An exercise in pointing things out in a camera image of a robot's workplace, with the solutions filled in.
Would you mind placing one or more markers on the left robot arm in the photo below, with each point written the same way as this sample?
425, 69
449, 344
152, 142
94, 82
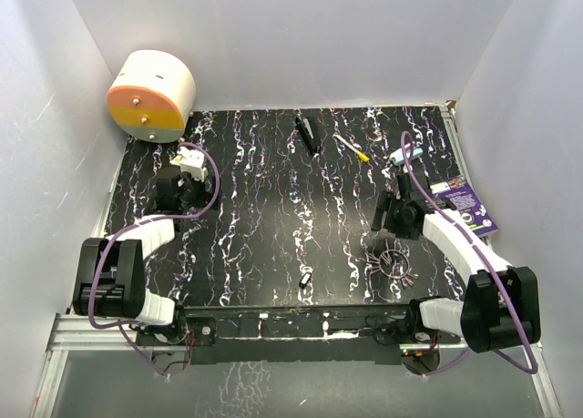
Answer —
111, 271

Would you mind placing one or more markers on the white pen yellow tip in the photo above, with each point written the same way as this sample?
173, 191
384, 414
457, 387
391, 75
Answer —
353, 148

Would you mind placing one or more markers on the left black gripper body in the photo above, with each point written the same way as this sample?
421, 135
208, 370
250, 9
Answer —
195, 193

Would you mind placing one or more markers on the black stapler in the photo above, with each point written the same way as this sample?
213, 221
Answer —
309, 133

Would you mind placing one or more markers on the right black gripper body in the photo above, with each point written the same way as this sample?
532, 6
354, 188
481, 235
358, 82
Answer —
395, 221

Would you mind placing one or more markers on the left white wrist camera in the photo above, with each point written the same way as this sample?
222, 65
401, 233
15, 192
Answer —
191, 161

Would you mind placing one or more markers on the metal keyring with clips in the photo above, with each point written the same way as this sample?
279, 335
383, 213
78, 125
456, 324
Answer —
388, 272

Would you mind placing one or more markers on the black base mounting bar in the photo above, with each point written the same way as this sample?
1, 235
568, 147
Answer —
380, 333

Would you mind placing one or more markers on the white cylindrical drawer box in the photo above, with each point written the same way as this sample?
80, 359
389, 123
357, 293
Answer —
152, 96

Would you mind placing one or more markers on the light blue mini stapler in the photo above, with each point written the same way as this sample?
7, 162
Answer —
398, 157

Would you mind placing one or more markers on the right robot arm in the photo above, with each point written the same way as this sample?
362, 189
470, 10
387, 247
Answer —
500, 308

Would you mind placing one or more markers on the purple booklet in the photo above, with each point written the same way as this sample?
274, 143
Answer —
470, 207

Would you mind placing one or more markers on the black car key fob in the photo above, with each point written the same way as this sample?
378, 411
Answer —
306, 277

